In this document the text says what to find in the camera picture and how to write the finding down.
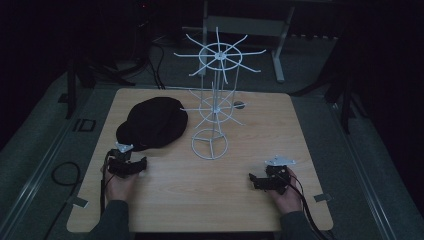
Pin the grey table grommet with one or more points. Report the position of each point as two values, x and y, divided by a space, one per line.
239 105

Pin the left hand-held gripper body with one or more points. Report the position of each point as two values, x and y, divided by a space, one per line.
120 159

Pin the grey metal desk frame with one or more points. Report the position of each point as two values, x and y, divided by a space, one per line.
246 26

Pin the person's left hand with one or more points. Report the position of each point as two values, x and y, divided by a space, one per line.
119 188

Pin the grey tape piece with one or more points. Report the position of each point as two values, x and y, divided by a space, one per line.
322 197
80 202

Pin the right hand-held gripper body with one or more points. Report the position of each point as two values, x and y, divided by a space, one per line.
277 175

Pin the person's right hand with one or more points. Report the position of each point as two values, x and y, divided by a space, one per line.
289 200

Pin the black metal stand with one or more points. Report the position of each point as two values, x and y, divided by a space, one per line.
83 76
340 90

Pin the black hat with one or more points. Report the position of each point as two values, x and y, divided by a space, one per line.
153 123

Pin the black rectangular floor frame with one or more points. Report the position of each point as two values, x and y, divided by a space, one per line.
85 125

